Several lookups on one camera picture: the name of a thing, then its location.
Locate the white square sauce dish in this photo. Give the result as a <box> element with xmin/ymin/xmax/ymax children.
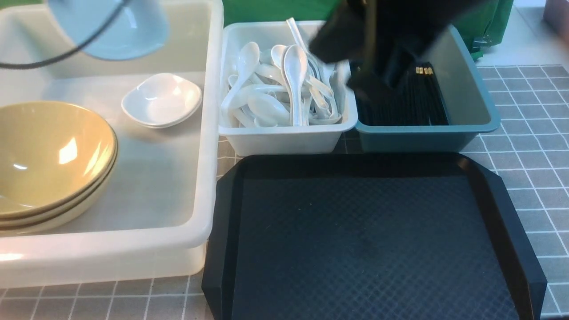
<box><xmin>45</xmin><ymin>0</ymin><xmax>170</xmax><ymax>61</ymax></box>

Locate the olive noodle bowl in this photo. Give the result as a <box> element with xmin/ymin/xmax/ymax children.
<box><xmin>0</xmin><ymin>100</ymin><xmax>118</xmax><ymax>218</ymax></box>

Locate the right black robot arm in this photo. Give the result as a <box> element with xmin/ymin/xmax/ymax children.
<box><xmin>309</xmin><ymin>0</ymin><xmax>481</xmax><ymax>103</ymax></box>

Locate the olive bowl in tub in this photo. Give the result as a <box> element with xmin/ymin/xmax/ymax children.
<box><xmin>0</xmin><ymin>139</ymin><xmax>118</xmax><ymax>229</ymax></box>

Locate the cream bowl under stack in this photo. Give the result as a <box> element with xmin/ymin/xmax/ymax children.
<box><xmin>0</xmin><ymin>165</ymin><xmax>115</xmax><ymax>237</ymax></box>

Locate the white spoon bin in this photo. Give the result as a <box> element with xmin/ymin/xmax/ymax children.
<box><xmin>217</xmin><ymin>21</ymin><xmax>358</xmax><ymax>156</ymax></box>

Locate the white spoon lying bottom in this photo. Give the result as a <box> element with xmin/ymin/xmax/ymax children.
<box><xmin>248</xmin><ymin>93</ymin><xmax>291</xmax><ymax>126</ymax></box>

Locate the white spoon upright centre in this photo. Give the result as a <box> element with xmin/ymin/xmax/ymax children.
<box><xmin>282</xmin><ymin>45</ymin><xmax>309</xmax><ymax>126</ymax></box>

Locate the white spoon left long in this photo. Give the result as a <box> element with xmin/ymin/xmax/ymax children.
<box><xmin>221</xmin><ymin>42</ymin><xmax>260</xmax><ymax>116</ymax></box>

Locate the black serving tray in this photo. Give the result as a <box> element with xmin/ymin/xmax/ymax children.
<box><xmin>202</xmin><ymin>153</ymin><xmax>547</xmax><ymax>320</ymax></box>

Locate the white sauce dish in tub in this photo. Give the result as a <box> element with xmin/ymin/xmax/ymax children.
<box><xmin>121</xmin><ymin>73</ymin><xmax>203</xmax><ymax>129</ymax></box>

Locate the black chopsticks bundle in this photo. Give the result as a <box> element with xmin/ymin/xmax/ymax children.
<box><xmin>357</xmin><ymin>61</ymin><xmax>449</xmax><ymax>126</ymax></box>

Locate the large translucent white tub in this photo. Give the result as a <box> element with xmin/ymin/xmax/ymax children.
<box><xmin>1</xmin><ymin>0</ymin><xmax>224</xmax><ymax>288</ymax></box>

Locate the teal chopstick bin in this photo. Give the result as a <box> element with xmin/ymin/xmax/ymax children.
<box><xmin>355</xmin><ymin>26</ymin><xmax>501</xmax><ymax>152</ymax></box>

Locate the green cloth backdrop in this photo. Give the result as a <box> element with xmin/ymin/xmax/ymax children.
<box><xmin>1</xmin><ymin>0</ymin><xmax>502</xmax><ymax>70</ymax></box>

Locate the white spoon handle top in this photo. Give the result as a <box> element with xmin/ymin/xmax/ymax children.
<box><xmin>286</xmin><ymin>17</ymin><xmax>310</xmax><ymax>55</ymax></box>

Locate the black cable left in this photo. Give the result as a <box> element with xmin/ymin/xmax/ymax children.
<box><xmin>0</xmin><ymin>0</ymin><xmax>132</xmax><ymax>70</ymax></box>

